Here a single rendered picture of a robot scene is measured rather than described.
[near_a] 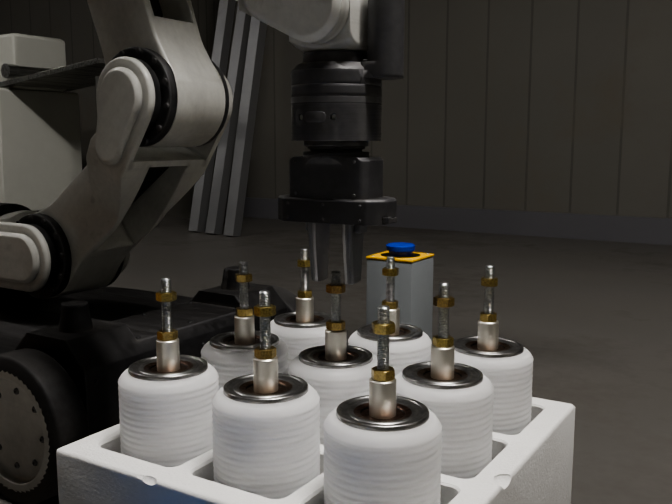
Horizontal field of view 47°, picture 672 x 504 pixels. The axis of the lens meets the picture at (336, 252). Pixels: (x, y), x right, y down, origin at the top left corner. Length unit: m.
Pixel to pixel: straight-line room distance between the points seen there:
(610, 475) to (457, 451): 0.51
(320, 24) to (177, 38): 0.51
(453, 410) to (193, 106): 0.64
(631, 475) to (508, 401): 0.43
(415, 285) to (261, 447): 0.43
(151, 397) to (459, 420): 0.28
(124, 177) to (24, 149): 3.48
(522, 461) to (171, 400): 0.33
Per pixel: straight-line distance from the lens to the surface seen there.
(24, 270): 1.34
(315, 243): 0.76
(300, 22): 0.72
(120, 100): 1.14
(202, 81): 1.17
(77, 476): 0.79
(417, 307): 1.04
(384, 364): 0.62
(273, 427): 0.66
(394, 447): 0.60
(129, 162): 1.15
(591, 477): 1.19
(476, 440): 0.72
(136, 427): 0.75
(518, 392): 0.82
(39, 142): 4.69
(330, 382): 0.75
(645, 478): 1.21
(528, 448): 0.78
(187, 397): 0.73
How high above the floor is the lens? 0.47
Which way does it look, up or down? 8 degrees down
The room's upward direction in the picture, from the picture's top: straight up
